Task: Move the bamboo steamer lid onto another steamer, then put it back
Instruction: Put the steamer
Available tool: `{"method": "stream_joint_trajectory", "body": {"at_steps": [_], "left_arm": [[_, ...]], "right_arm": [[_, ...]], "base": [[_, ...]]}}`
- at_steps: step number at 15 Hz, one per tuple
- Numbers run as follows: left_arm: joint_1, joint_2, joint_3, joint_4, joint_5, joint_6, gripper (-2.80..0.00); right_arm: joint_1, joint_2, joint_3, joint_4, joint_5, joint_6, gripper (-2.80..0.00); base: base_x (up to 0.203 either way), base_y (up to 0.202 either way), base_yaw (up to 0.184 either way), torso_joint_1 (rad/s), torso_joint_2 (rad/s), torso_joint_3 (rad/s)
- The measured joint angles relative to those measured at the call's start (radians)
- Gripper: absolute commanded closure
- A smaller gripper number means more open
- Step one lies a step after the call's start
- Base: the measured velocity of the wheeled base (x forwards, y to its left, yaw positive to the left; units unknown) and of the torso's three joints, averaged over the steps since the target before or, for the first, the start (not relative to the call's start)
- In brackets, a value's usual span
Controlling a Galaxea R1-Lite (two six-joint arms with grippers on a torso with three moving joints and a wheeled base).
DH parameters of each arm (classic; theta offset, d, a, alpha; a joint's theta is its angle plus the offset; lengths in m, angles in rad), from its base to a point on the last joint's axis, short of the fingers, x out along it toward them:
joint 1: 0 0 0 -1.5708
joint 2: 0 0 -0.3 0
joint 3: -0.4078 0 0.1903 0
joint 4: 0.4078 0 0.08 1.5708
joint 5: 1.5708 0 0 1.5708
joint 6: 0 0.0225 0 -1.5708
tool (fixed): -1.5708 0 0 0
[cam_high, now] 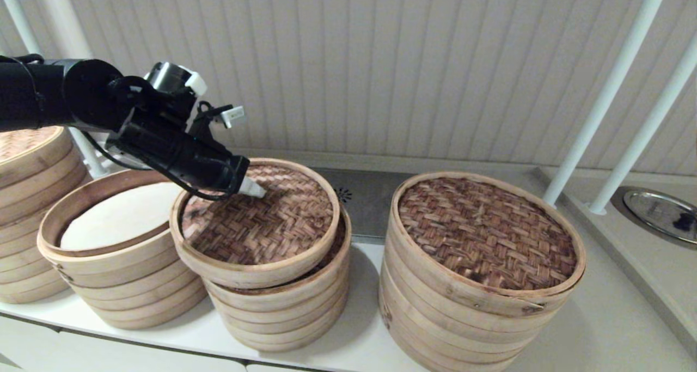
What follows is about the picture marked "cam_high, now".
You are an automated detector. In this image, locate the square metal lid with knob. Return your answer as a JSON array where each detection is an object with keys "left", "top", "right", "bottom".
[{"left": 313, "top": 168, "right": 414, "bottom": 239}]

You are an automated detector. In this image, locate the small woven bamboo steamer lid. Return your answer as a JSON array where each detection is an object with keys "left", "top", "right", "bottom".
[{"left": 203, "top": 209, "right": 352, "bottom": 310}]

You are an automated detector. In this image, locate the white cabinet front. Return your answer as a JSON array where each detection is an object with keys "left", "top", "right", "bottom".
[{"left": 0, "top": 312, "right": 338, "bottom": 372}]

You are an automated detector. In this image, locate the large right bamboo steamer stack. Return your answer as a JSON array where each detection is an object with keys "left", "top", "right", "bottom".
[{"left": 384, "top": 170, "right": 586, "bottom": 315}]

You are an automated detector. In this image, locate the white paper sheet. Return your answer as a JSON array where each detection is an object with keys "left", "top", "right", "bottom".
[{"left": 60, "top": 181, "right": 186, "bottom": 251}]

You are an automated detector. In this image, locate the thick white post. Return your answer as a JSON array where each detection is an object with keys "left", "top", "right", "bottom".
[{"left": 34, "top": 0, "right": 137, "bottom": 171}]

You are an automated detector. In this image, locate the small bamboo steamer stack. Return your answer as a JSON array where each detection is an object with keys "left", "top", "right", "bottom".
[{"left": 207, "top": 263, "right": 350, "bottom": 353}]

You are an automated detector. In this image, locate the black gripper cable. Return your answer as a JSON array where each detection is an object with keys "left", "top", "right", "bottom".
[{"left": 82, "top": 130, "right": 243, "bottom": 202}]

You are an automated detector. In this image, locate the thin white metal pole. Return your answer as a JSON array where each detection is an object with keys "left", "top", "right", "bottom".
[
  {"left": 541, "top": 0, "right": 672, "bottom": 208},
  {"left": 587, "top": 32, "right": 697, "bottom": 217},
  {"left": 0, "top": 0, "right": 108, "bottom": 179}
]

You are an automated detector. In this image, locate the round stainless steel pot lid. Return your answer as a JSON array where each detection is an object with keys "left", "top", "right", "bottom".
[{"left": 622, "top": 191, "right": 697, "bottom": 246}]

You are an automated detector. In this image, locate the large bamboo steamer stack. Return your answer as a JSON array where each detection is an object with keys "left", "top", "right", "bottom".
[
  {"left": 378, "top": 241, "right": 567, "bottom": 372},
  {"left": 384, "top": 170, "right": 586, "bottom": 315}
]

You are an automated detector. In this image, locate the second-left bamboo steamer stack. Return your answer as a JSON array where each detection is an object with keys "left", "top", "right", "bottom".
[{"left": 37, "top": 169, "right": 207, "bottom": 330}]

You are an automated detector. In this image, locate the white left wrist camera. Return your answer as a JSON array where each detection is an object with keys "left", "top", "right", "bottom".
[{"left": 191, "top": 102, "right": 246, "bottom": 138}]

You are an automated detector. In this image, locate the woven bamboo lid with loop handle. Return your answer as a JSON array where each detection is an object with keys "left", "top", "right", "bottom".
[{"left": 170, "top": 158, "right": 341, "bottom": 290}]

